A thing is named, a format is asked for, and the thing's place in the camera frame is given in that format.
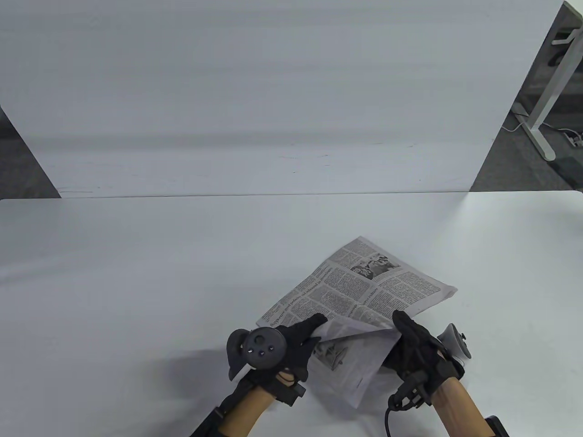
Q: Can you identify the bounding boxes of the white backdrop board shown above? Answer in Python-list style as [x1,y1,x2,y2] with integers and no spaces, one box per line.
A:
[0,0,565,199]

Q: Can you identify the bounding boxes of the person's right forearm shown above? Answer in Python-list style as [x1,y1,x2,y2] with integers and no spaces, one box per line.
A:
[430,376,491,437]

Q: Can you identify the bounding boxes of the white floor cable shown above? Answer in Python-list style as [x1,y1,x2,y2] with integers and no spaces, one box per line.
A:
[501,104,525,133]

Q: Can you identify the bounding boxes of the black wrist camera strap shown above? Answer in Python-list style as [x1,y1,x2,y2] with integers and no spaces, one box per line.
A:
[483,415,511,437]
[191,401,229,437]

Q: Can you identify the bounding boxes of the person's left forearm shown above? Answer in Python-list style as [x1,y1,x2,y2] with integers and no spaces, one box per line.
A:
[218,386,279,437]

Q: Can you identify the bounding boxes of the white desk leg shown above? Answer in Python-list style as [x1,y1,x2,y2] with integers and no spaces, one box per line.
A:
[519,0,583,161]

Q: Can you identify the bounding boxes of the person's right hand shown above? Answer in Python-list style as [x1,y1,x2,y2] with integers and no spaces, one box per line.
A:
[385,310,465,394]

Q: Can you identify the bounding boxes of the black glove cable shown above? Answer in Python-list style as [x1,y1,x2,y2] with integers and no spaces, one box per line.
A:
[385,392,411,437]

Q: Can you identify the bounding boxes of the printed newspaper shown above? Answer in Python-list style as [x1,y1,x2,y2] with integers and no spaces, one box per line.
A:
[256,236,458,408]

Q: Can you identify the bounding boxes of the black and white controller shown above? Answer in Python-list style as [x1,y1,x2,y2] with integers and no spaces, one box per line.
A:
[227,328,287,381]
[436,323,472,366]

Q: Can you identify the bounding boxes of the person's left hand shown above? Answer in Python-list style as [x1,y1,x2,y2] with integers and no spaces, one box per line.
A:
[227,313,328,387]

